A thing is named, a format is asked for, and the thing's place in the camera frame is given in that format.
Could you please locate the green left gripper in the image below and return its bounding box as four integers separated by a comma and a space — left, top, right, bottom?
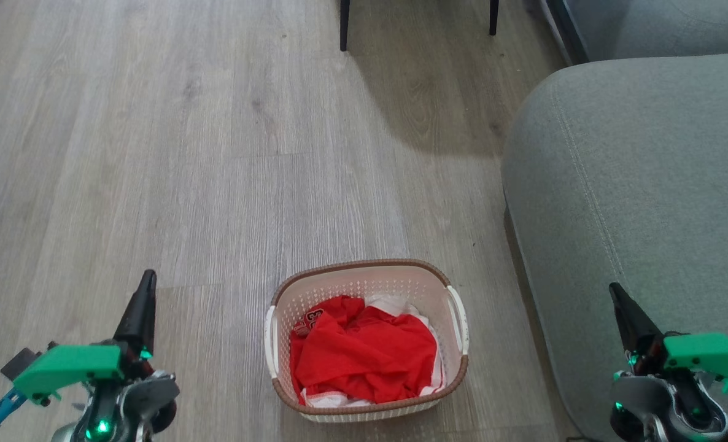
12, 269, 158, 407

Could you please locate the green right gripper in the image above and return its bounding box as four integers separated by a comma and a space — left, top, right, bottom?
608, 282, 728, 398

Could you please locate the white laundry basket brown rim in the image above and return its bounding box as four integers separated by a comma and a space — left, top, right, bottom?
264, 258, 470, 424

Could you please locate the small black box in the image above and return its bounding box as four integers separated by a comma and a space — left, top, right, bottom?
0, 347, 43, 382

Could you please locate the grey fabric sofa seat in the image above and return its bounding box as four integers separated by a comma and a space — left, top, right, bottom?
501, 53, 728, 442

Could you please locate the red shirt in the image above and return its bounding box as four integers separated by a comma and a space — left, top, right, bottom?
289, 295, 438, 405

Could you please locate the white garment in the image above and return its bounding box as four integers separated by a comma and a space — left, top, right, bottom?
299, 293, 448, 409

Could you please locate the blue cable connector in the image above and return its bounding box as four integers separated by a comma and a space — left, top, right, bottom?
0, 388, 28, 432

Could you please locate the grey sofa cushion dark frame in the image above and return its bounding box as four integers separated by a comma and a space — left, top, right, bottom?
541, 0, 728, 66

